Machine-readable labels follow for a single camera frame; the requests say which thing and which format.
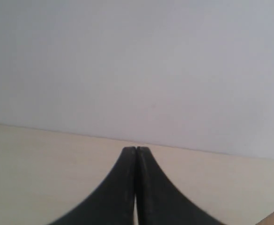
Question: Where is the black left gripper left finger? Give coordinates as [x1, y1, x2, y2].
[51, 147, 136, 225]

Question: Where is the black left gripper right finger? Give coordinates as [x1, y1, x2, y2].
[135, 147, 223, 225]

